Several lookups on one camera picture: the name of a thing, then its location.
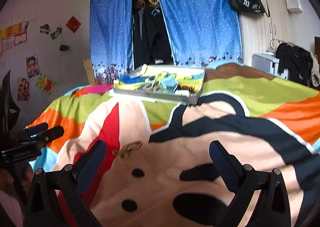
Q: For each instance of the white bedside cabinet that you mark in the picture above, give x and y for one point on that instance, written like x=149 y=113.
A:
x=269 y=64

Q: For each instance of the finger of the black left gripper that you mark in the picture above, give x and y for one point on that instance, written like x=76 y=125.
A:
x=46 y=137

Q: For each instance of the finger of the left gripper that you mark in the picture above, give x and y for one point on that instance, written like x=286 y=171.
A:
x=31 y=131

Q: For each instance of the person's left hand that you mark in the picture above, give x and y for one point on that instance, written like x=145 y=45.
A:
x=7 y=180

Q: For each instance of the red square wall paper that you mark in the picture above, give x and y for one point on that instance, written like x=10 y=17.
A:
x=73 y=24

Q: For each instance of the blue plastic basket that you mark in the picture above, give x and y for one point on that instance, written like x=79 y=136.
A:
x=169 y=84

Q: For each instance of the black clothes pile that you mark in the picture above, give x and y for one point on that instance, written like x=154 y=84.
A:
x=296 y=60

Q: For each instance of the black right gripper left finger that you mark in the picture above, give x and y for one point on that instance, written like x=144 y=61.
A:
x=43 y=208

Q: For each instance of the family cartoon wall poster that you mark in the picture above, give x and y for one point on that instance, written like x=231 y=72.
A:
x=23 y=89

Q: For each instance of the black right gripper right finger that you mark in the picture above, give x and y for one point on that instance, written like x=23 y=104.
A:
x=272 y=207

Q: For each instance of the colourful cartoon bed quilt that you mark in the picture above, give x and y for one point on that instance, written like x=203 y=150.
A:
x=157 y=170

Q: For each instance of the cartoon character wall poster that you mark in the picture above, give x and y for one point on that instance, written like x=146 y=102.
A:
x=32 y=64

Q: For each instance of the blue dotted wardrobe curtain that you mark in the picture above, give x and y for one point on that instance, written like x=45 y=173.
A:
x=201 y=33

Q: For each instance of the white hanging paper bag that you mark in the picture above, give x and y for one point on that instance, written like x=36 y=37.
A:
x=294 y=6

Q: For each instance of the hanging dark clothes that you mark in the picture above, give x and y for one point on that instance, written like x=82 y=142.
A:
x=151 y=44

